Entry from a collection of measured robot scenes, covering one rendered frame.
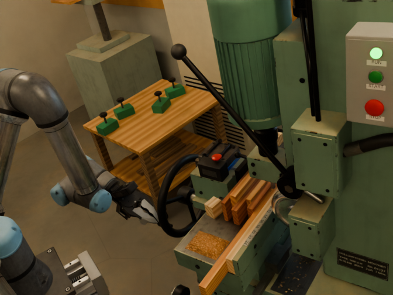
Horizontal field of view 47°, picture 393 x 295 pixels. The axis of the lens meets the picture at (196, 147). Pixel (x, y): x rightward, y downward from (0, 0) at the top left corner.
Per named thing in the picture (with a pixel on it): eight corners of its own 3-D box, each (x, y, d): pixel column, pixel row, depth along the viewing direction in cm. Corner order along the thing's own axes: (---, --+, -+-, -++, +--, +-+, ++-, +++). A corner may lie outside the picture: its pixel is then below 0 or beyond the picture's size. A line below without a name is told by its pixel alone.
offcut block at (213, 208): (216, 206, 131) (213, 195, 129) (224, 211, 129) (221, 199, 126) (206, 215, 129) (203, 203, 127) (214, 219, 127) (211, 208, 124)
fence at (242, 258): (328, 140, 146) (328, 126, 143) (334, 141, 145) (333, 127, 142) (235, 274, 109) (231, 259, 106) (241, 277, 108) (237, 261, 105)
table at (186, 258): (253, 139, 166) (251, 126, 163) (334, 155, 149) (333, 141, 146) (151, 254, 129) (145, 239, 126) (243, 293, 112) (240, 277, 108)
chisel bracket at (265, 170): (261, 167, 128) (258, 142, 124) (308, 177, 120) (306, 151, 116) (248, 182, 124) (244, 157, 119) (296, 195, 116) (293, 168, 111)
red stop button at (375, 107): (365, 112, 76) (366, 97, 74) (384, 115, 74) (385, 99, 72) (364, 116, 75) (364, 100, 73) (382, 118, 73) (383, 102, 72)
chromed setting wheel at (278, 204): (277, 218, 114) (272, 179, 107) (324, 232, 107) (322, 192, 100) (272, 225, 112) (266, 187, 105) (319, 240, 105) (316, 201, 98)
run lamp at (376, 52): (369, 58, 70) (369, 45, 69) (383, 59, 69) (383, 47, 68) (368, 59, 70) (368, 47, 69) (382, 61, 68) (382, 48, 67)
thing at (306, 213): (307, 226, 109) (304, 188, 103) (335, 235, 105) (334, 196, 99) (290, 253, 104) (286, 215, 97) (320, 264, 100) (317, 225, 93)
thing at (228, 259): (323, 139, 148) (322, 127, 145) (328, 140, 146) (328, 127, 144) (228, 271, 110) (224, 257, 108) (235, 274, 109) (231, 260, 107)
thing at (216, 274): (306, 154, 143) (305, 143, 141) (312, 155, 142) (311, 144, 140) (201, 296, 106) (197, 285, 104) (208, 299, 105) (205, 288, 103)
